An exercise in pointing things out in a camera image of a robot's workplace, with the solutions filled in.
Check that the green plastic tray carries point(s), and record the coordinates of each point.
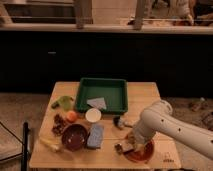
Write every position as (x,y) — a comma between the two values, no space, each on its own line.
(113,91)

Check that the dark brown bowl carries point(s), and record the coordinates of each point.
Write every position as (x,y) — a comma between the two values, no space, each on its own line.
(74,137)

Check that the blue grey sponge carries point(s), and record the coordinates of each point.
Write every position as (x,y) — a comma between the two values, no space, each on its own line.
(95,136)

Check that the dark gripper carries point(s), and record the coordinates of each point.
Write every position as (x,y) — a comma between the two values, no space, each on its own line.
(118,148)

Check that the brown dried fruit cluster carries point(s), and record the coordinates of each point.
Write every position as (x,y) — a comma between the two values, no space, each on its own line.
(59,125)

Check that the black head brush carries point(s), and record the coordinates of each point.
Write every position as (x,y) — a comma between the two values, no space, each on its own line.
(121,123)

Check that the wooden table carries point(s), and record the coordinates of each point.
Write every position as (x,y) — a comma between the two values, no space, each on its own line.
(140,95)

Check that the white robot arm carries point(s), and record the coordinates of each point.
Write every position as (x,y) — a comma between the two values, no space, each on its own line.
(158,118)

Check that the black chair frame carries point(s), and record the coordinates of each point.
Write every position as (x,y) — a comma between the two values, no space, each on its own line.
(12,146)

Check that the eraser block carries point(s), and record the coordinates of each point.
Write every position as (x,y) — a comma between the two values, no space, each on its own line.
(127,147)

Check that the small white cup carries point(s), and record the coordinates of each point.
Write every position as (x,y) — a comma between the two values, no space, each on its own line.
(93,115)

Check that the red bowl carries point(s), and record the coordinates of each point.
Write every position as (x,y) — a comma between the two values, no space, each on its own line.
(140,153)

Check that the orange fruit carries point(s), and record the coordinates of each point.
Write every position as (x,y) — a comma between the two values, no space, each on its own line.
(71,116)

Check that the grey cloth in tray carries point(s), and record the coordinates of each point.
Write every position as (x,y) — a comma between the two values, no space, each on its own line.
(98,103)

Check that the green toy vegetable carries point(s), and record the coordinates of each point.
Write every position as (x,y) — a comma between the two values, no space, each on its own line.
(64,102)

